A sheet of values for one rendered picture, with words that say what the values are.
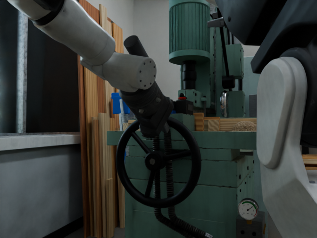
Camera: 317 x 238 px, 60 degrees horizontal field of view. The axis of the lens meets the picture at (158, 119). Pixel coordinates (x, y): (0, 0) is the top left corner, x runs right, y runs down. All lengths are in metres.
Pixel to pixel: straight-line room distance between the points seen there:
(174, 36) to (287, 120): 0.88
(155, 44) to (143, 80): 3.24
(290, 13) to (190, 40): 0.77
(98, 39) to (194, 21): 0.72
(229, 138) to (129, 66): 0.52
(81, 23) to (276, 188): 0.37
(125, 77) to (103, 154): 1.86
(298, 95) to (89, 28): 0.33
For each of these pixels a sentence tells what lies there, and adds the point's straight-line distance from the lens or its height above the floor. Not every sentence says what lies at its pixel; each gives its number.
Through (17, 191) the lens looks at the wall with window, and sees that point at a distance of 2.13.
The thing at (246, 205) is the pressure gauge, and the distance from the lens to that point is 0.93.
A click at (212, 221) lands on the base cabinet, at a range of 1.03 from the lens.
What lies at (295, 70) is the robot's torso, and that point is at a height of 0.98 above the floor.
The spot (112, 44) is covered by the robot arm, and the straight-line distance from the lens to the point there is 0.53.
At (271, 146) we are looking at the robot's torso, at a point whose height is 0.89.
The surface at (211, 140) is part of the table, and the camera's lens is 0.98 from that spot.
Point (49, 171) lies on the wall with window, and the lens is 2.35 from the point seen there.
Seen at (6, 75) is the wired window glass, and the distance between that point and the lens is 2.14.
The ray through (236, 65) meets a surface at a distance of 1.33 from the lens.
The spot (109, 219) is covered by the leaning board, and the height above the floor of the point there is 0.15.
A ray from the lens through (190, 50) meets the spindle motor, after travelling 1.13.
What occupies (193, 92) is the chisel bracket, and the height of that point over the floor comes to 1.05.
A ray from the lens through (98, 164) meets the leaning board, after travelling 2.40.
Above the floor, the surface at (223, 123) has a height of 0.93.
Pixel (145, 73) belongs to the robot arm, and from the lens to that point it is 0.55.
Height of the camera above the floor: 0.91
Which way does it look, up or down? 2 degrees up
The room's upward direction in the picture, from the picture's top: straight up
